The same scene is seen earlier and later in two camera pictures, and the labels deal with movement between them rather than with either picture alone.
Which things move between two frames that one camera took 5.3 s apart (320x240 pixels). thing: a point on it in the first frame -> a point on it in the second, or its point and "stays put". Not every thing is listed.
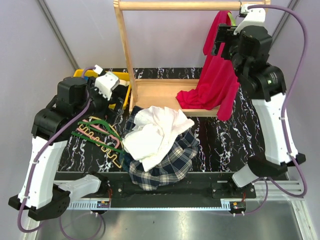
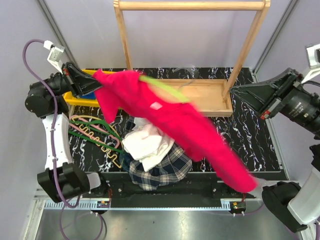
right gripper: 225,34 -> 260,95
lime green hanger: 233,20 -> 165,90
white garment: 154,126 stays put
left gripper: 111,115 -> 81,83
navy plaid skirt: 172,165 stays put
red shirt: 217,86 -> 186,125
